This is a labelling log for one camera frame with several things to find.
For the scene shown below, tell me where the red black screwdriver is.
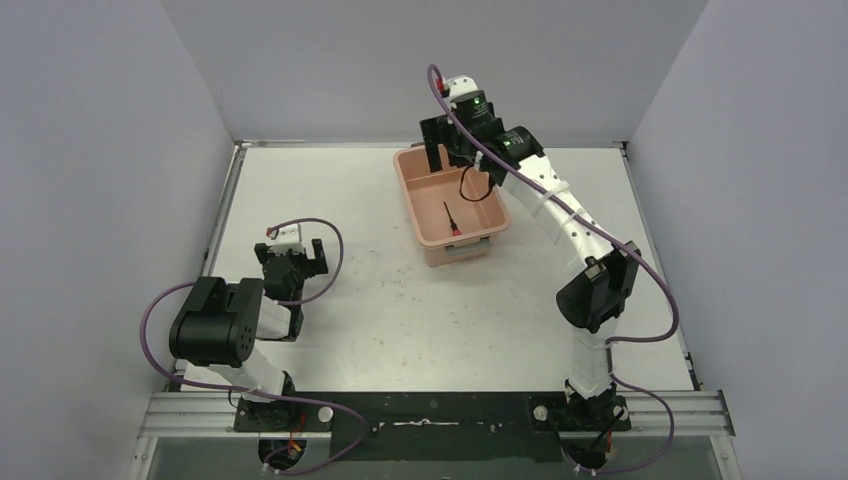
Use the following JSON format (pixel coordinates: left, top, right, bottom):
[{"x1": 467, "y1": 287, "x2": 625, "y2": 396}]
[{"x1": 443, "y1": 202, "x2": 462, "y2": 237}]

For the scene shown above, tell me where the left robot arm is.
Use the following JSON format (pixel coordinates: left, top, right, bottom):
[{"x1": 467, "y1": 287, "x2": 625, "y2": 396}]
[{"x1": 169, "y1": 238, "x2": 329, "y2": 432}]

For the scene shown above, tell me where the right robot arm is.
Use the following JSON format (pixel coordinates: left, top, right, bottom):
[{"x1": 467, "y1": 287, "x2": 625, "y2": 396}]
[{"x1": 420, "y1": 85, "x2": 639, "y2": 431}]

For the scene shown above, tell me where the pink plastic bin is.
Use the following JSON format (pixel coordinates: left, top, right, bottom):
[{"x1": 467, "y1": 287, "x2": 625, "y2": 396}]
[{"x1": 393, "y1": 146, "x2": 510, "y2": 267}]

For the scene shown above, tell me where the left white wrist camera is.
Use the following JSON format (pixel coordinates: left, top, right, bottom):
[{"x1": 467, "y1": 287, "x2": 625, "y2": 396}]
[{"x1": 266, "y1": 223, "x2": 304, "y2": 255}]

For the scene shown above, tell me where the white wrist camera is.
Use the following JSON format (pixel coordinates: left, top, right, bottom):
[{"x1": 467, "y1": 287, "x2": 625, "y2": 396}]
[
  {"x1": 439, "y1": 75, "x2": 479, "y2": 104},
  {"x1": 266, "y1": 223, "x2": 304, "y2": 255}
]

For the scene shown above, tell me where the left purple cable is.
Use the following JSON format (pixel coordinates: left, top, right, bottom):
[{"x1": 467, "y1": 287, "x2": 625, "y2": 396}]
[{"x1": 139, "y1": 217, "x2": 370, "y2": 477}]

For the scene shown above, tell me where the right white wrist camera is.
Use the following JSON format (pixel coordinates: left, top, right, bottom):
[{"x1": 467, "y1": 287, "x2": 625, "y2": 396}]
[{"x1": 439, "y1": 75, "x2": 479, "y2": 104}]

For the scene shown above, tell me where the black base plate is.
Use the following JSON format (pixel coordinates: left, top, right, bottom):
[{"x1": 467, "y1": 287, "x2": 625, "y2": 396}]
[{"x1": 233, "y1": 392, "x2": 631, "y2": 467}]

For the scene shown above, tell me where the aluminium rail frame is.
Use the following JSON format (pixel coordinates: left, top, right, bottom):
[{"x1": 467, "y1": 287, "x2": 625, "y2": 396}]
[{"x1": 140, "y1": 391, "x2": 736, "y2": 438}]

